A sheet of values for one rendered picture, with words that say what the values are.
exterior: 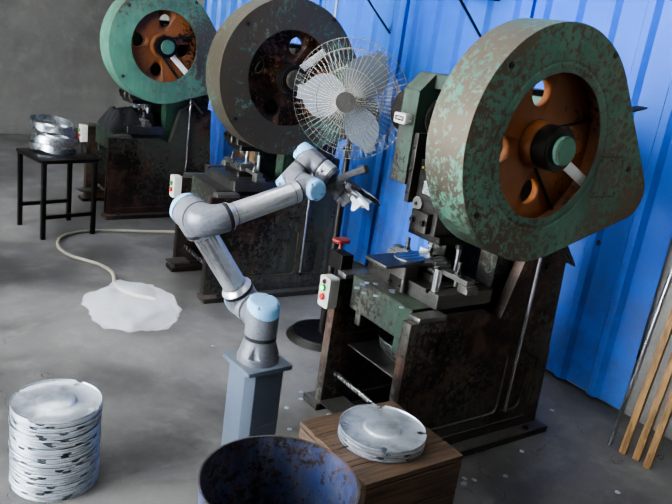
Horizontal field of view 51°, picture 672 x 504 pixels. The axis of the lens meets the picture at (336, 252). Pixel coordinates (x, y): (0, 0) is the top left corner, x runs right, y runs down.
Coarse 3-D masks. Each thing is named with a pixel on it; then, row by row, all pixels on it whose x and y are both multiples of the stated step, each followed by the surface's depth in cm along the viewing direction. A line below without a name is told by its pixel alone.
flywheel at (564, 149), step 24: (528, 96) 238; (552, 96) 244; (576, 96) 251; (528, 120) 242; (552, 120) 248; (576, 120) 256; (504, 144) 242; (528, 144) 240; (552, 144) 235; (576, 144) 260; (504, 168) 243; (528, 168) 250; (552, 168) 239; (576, 168) 256; (504, 192) 247; (552, 192) 261; (528, 216) 258
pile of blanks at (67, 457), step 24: (24, 432) 228; (48, 432) 227; (72, 432) 230; (96, 432) 241; (24, 456) 230; (48, 456) 230; (72, 456) 234; (96, 456) 245; (24, 480) 234; (48, 480) 232; (72, 480) 238; (96, 480) 248
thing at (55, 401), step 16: (32, 384) 247; (48, 384) 249; (64, 384) 250; (80, 384) 252; (16, 400) 236; (32, 400) 238; (48, 400) 238; (64, 400) 239; (80, 400) 242; (96, 400) 243; (32, 416) 229; (48, 416) 230; (64, 416) 231; (80, 416) 233
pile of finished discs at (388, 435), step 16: (352, 416) 239; (368, 416) 241; (384, 416) 242; (400, 416) 244; (352, 432) 229; (368, 432) 231; (384, 432) 231; (400, 432) 233; (416, 432) 235; (352, 448) 225; (368, 448) 222; (384, 448) 225; (400, 448) 224; (416, 448) 225
